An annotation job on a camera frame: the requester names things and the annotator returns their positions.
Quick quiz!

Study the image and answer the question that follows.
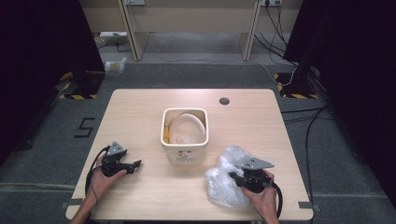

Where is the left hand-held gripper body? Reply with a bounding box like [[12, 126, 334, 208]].
[[101, 141, 129, 178]]

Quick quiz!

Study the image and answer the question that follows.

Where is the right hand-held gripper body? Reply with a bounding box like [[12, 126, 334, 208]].
[[233, 156, 276, 194]]

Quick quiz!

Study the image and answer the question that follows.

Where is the white square trash bin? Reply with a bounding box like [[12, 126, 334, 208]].
[[160, 107, 210, 165]]

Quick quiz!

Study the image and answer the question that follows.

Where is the stack of paper plates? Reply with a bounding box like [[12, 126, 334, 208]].
[[168, 112, 207, 146]]

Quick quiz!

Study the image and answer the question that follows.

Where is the person's left hand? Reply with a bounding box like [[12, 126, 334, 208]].
[[88, 153, 128, 203]]

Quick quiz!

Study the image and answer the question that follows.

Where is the person's right hand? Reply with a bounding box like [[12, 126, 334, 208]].
[[240, 170, 280, 218]]

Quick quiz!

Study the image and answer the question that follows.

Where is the yellow wrapper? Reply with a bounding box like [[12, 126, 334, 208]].
[[163, 123, 172, 145]]

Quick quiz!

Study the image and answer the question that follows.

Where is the grey tape strip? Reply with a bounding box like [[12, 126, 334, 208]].
[[297, 201, 321, 213], [60, 198, 84, 210]]

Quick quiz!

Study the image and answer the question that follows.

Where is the black stand base striped tape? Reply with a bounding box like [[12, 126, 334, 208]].
[[273, 72, 320, 100], [58, 70, 106, 101]]

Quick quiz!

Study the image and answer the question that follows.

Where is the small clear plastic bag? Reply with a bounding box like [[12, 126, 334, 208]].
[[103, 56, 128, 76]]

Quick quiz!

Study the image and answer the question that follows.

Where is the black curtain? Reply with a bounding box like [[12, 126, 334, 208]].
[[282, 0, 396, 210], [0, 0, 106, 167]]

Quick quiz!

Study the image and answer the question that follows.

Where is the white power strip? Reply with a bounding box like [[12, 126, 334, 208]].
[[98, 30, 129, 38]]

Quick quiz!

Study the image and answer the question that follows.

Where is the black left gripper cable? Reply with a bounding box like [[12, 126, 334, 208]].
[[84, 145, 112, 202]]

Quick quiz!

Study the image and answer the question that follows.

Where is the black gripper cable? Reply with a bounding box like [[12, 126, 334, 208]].
[[84, 145, 112, 202], [271, 181, 284, 219]]

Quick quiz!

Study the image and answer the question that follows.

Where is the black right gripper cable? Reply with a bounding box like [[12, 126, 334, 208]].
[[271, 181, 284, 219]]

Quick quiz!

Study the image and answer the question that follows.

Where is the long black floor cable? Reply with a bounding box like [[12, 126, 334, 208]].
[[280, 105, 336, 200]]

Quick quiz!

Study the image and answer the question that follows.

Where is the white floor cable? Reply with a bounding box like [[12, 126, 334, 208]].
[[148, 39, 299, 88]]

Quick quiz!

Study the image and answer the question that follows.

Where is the black wall socket cable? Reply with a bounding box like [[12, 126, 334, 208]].
[[253, 0, 299, 68]]

